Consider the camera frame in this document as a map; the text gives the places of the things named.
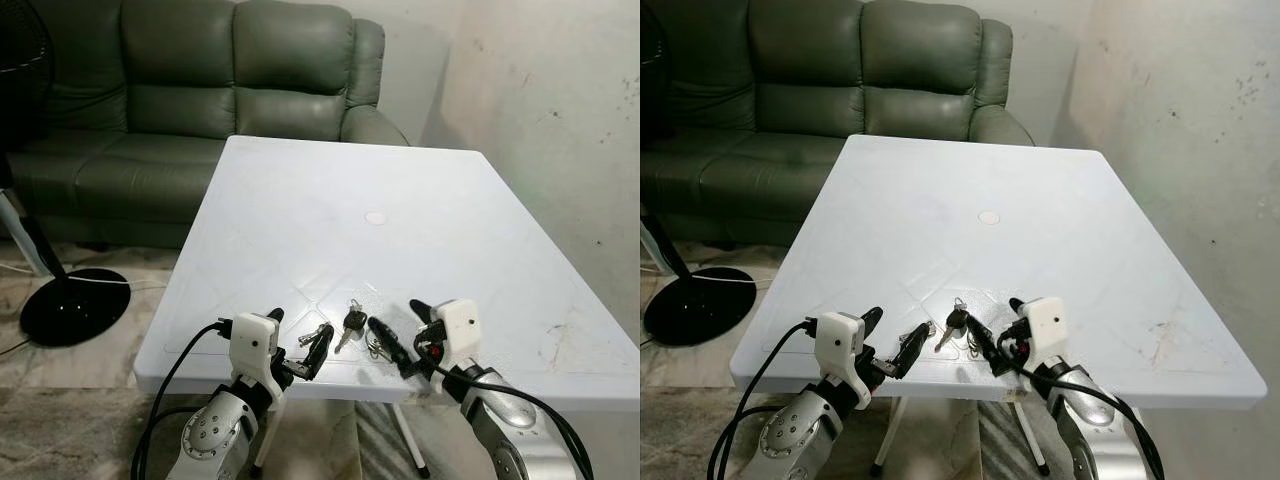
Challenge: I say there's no white chair leg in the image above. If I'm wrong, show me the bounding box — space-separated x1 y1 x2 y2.
640 210 683 277
0 185 51 277

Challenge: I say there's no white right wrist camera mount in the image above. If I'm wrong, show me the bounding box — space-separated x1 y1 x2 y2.
431 298 484 369
1020 296 1070 366

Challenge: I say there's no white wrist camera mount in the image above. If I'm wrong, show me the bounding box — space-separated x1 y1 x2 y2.
1020 296 1070 366
229 312 282 396
431 298 484 369
815 312 867 391

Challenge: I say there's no green leather sofa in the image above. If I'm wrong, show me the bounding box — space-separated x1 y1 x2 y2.
0 0 411 251
640 0 1037 251

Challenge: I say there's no white plastic table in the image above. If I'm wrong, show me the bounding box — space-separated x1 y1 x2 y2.
133 135 641 479
729 133 1269 477

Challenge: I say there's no black standing fan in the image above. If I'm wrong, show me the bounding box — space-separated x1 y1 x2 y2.
640 0 757 349
0 0 132 349

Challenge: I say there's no black head key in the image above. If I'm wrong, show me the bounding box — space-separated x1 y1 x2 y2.
335 299 367 355
936 298 971 353

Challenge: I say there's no white floor cord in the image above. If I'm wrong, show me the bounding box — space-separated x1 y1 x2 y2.
60 276 169 293
690 276 773 291

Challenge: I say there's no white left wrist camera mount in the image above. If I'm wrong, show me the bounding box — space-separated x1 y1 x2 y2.
815 312 867 391
229 312 282 396

